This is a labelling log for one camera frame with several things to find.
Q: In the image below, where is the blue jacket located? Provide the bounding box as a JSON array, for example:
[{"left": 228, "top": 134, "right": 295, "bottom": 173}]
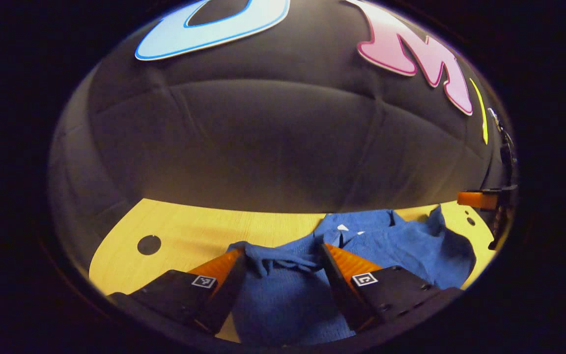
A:
[{"left": 226, "top": 206, "right": 476, "bottom": 347}]

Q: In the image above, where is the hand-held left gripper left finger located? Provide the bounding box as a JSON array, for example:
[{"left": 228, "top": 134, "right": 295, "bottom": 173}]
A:
[{"left": 109, "top": 246, "right": 248, "bottom": 336}]

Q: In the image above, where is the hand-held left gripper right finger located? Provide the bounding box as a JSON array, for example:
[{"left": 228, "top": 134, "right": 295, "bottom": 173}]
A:
[{"left": 318, "top": 242, "right": 463, "bottom": 332}]

